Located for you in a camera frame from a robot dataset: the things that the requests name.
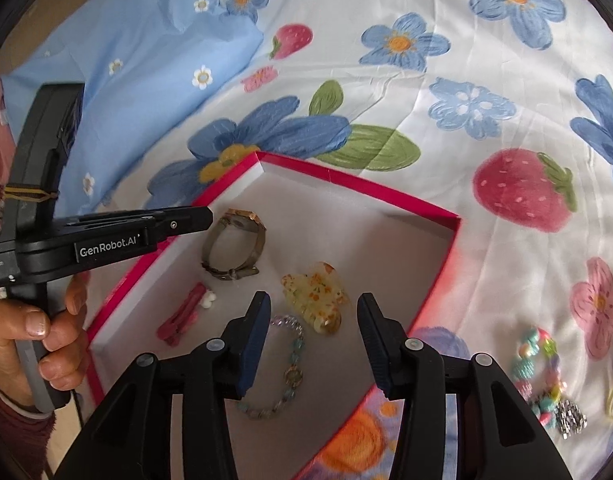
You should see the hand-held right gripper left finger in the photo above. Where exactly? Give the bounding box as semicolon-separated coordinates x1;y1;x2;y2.
54;290;272;480

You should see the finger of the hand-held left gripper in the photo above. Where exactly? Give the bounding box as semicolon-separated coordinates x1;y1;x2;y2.
136;205;214;252

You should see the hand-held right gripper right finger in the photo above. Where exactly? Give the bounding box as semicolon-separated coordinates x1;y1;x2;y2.
356;292;574;480

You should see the clear and teal beaded bracelet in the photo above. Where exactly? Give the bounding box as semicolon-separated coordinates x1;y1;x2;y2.
236;315;307;421

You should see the wristwatch with grey strap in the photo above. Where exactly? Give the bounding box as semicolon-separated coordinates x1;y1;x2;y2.
201;208;267;281

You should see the pink hair clip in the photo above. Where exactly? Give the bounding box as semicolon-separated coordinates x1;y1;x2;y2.
156;282;217;347

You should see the yellow translucent claw clip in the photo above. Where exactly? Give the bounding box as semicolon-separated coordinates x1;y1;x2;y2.
280;261;349;337

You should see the red shallow box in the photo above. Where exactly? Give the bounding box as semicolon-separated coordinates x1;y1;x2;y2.
86;150;462;480

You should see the colourful candy bead bracelet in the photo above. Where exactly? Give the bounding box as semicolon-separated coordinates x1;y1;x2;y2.
511;326;569;428

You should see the silver chain bracelet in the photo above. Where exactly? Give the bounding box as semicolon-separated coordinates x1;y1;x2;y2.
553;400;587;438

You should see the person's left forearm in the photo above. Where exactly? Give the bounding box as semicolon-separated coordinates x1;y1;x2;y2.
0;377;56;480

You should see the person's left hand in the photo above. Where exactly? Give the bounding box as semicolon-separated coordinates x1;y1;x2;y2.
0;275;90;406

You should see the blue daisy pillowcase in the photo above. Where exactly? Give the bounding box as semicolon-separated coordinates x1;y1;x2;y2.
1;0;264;221

